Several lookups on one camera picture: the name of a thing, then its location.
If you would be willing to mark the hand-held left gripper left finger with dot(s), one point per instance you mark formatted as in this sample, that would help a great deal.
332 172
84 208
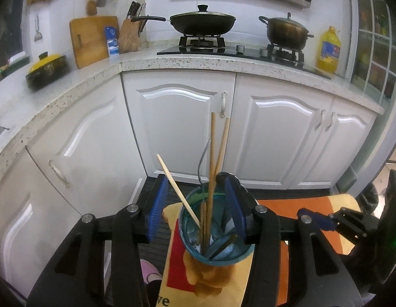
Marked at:
158 211

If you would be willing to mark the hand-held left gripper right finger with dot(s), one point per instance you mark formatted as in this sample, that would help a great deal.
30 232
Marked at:
233 204

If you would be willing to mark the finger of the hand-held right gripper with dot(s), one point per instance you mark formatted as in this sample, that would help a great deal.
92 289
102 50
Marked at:
322 222

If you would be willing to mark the wooden chopstick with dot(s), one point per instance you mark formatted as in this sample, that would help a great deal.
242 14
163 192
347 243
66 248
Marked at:
203 220
175 185
222 147

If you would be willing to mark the floral cup with teal inside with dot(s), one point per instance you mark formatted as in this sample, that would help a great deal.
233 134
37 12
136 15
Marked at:
186 230

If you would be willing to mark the orange yellow printed table cover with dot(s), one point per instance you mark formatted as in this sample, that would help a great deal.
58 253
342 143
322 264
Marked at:
281 207

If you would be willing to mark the black trash bin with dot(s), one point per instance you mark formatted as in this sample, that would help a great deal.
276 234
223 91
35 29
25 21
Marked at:
367 196

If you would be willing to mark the pink slipper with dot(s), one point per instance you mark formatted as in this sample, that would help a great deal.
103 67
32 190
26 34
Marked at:
150 271

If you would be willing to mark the white cabinet door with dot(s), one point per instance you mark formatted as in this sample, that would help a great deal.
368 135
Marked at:
89 140
178 124
274 140
348 147
22 224

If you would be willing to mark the black gas stove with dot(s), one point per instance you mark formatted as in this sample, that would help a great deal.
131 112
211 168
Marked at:
249 56

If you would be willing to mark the yellow oil bottle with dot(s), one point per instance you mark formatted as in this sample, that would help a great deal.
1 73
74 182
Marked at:
329 51

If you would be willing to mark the blue white packet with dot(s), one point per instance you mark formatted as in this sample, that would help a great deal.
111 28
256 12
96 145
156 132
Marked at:
112 43

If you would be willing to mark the wooden knife block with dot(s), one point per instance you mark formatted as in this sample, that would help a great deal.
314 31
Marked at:
127 38

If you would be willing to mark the dark metal cooking pot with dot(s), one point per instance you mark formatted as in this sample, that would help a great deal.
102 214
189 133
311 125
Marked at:
285 36

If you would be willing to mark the yellow black casserole pot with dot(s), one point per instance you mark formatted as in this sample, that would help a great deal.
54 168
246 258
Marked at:
47 68

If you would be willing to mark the black wok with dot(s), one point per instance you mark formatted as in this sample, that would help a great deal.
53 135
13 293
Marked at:
201 25

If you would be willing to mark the wooden cutting board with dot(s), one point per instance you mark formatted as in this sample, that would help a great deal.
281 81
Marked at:
89 41

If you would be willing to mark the dark pot lid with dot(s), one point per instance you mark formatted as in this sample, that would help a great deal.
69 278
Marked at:
287 22

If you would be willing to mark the glass door cabinet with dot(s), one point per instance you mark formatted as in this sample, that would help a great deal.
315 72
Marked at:
376 38

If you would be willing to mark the glass wok lid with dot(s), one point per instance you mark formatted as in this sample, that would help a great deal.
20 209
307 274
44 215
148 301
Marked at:
202 13

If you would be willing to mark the white container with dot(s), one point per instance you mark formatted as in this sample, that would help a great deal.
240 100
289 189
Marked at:
17 58

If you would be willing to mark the green item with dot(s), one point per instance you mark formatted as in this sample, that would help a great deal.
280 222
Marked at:
1 70

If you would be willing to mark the metal peeler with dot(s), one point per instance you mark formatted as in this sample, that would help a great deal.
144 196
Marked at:
38 35

